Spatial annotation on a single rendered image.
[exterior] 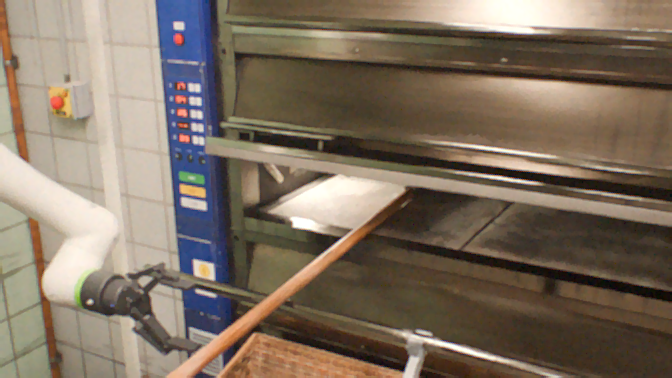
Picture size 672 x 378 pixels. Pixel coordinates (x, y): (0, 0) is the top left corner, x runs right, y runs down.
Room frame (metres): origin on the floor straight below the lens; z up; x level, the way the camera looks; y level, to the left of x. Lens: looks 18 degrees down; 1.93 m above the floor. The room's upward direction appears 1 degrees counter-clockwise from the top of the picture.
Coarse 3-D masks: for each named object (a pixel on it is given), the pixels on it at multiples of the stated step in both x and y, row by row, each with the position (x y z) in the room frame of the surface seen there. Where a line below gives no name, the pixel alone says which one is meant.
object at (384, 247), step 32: (256, 224) 2.01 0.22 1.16; (288, 224) 1.97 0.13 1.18; (320, 224) 1.96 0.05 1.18; (384, 256) 1.81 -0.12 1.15; (416, 256) 1.76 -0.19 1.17; (448, 256) 1.73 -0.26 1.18; (480, 256) 1.72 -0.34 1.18; (544, 288) 1.60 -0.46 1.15; (576, 288) 1.56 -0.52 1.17; (608, 288) 1.53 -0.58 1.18; (640, 288) 1.53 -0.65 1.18
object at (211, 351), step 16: (384, 208) 1.99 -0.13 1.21; (368, 224) 1.88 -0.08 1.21; (352, 240) 1.79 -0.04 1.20; (320, 256) 1.68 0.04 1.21; (336, 256) 1.71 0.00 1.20; (304, 272) 1.59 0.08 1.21; (288, 288) 1.52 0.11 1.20; (272, 304) 1.46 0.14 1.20; (240, 320) 1.38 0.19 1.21; (256, 320) 1.40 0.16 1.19; (224, 336) 1.32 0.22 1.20; (240, 336) 1.35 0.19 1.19; (208, 352) 1.26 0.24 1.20; (192, 368) 1.22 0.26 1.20
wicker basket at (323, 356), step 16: (256, 336) 1.97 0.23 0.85; (240, 352) 1.91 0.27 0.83; (272, 352) 1.93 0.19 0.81; (288, 352) 1.91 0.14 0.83; (304, 352) 1.89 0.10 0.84; (320, 352) 1.86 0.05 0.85; (240, 368) 1.90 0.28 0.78; (256, 368) 1.94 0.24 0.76; (272, 368) 1.92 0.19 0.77; (288, 368) 1.90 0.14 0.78; (304, 368) 1.88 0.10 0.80; (320, 368) 1.85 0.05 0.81; (336, 368) 1.83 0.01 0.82; (352, 368) 1.81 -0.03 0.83; (368, 368) 1.79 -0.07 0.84; (384, 368) 1.77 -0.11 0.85
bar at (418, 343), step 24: (216, 288) 1.61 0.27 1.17; (240, 288) 1.59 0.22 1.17; (288, 312) 1.51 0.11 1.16; (312, 312) 1.48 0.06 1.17; (336, 312) 1.46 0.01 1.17; (384, 336) 1.39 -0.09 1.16; (408, 336) 1.36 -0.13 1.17; (432, 336) 1.35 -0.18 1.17; (480, 360) 1.28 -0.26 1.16; (504, 360) 1.26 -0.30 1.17; (528, 360) 1.26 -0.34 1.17
